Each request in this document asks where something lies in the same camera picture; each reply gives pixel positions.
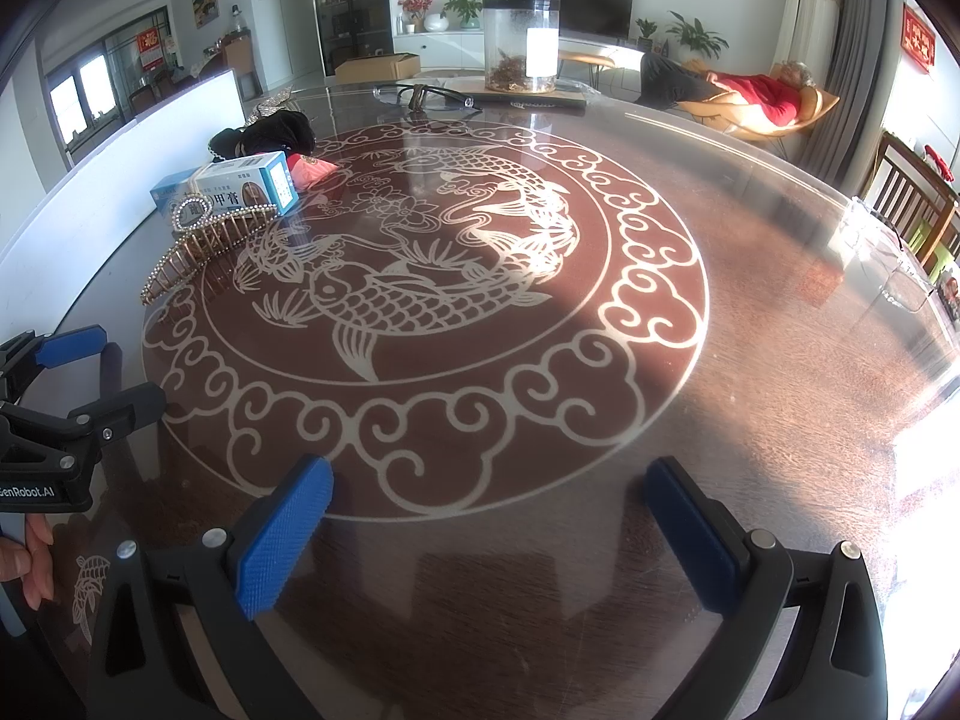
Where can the gold pearl hair comb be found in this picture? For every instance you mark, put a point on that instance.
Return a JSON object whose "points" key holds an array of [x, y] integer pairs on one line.
{"points": [[187, 214]]}

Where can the dark glass display cabinet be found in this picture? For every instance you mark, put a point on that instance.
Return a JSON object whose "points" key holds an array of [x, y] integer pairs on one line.
{"points": [[352, 7]]}

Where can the red cloth pouch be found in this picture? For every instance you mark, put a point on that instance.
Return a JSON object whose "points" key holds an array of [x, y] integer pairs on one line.
{"points": [[311, 169]]}

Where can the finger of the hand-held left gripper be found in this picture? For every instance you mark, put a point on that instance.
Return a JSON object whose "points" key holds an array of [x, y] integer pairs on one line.
{"points": [[71, 345], [127, 405]]}

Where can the person's left hand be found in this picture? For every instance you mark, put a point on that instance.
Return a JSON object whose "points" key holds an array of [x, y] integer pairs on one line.
{"points": [[34, 562]]}

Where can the red door poster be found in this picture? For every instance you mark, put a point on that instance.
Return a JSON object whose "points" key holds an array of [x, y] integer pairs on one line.
{"points": [[150, 49]]}

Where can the glass balcony door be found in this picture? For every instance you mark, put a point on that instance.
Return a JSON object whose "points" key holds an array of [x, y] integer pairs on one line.
{"points": [[90, 90]]}

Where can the small green potted plant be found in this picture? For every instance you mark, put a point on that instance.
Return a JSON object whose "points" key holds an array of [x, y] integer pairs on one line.
{"points": [[645, 30]]}

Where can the large leafy potted plant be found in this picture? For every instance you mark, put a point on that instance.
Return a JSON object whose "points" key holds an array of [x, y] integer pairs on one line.
{"points": [[697, 34]]}

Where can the wooden lounge chair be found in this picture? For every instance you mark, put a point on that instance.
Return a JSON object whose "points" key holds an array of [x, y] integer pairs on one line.
{"points": [[821, 101]]}

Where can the blue white medicine box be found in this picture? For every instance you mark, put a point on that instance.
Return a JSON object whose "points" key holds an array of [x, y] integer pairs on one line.
{"points": [[255, 184]]}

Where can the patterned glass desktop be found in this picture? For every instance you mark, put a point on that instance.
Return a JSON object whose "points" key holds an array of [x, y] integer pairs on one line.
{"points": [[525, 405]]}

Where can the silver rhinestone bow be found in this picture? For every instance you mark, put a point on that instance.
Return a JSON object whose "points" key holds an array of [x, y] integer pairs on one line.
{"points": [[270, 101]]}

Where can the red wall hanging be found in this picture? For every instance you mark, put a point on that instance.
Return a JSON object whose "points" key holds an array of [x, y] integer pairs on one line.
{"points": [[919, 37]]}

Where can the wooden sideboard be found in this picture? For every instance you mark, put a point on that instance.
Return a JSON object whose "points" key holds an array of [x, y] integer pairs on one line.
{"points": [[240, 60]]}

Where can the white round vase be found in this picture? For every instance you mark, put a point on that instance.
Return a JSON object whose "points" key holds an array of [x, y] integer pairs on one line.
{"points": [[436, 25]]}

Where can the wooden stool metal legs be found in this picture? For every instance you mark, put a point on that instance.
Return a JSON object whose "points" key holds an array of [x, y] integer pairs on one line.
{"points": [[592, 58]]}

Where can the covered standing air conditioner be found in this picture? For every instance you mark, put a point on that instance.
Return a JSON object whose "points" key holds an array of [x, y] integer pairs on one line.
{"points": [[806, 15]]}

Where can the clear jar black lid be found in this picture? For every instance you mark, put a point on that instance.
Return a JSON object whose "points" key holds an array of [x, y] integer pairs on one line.
{"points": [[517, 45]]}

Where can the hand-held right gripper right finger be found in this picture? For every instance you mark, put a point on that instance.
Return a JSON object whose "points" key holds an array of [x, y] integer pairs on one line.
{"points": [[694, 540]]}

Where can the red flower arrangement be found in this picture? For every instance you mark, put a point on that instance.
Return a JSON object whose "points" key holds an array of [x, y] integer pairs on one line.
{"points": [[416, 7]]}

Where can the black television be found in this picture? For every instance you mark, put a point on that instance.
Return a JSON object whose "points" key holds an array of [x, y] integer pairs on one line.
{"points": [[592, 4]]}

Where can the grey curtain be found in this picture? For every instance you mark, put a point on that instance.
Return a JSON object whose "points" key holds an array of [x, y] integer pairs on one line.
{"points": [[862, 67]]}

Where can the cardboard box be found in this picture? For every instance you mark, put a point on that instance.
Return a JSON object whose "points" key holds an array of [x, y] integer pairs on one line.
{"points": [[375, 67]]}

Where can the framed wall picture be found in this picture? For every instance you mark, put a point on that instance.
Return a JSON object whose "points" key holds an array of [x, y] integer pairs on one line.
{"points": [[204, 0]]}

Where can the white television cabinet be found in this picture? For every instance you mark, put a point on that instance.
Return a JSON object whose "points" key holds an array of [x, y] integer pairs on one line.
{"points": [[442, 45]]}

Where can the black velvet bow pearl trim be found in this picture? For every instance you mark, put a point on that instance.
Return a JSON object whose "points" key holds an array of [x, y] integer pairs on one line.
{"points": [[277, 131]]}

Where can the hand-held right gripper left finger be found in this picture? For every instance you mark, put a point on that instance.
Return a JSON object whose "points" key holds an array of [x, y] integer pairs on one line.
{"points": [[285, 540]]}

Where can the white foam board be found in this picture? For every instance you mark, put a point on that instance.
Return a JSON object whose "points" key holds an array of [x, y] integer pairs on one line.
{"points": [[112, 187]]}

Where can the wooden dining chair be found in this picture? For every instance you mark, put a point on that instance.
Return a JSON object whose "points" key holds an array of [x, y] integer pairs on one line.
{"points": [[907, 195]]}

